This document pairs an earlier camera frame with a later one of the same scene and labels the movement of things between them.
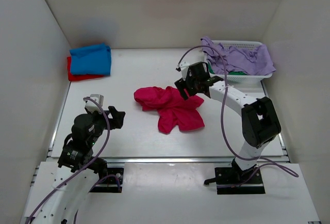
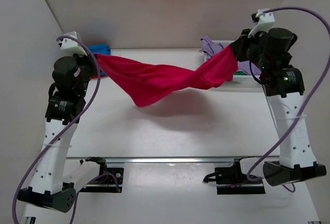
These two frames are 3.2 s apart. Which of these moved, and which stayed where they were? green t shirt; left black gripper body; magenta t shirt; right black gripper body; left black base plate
Moved: magenta t shirt; right black gripper body; left black gripper body
Stayed: left black base plate; green t shirt
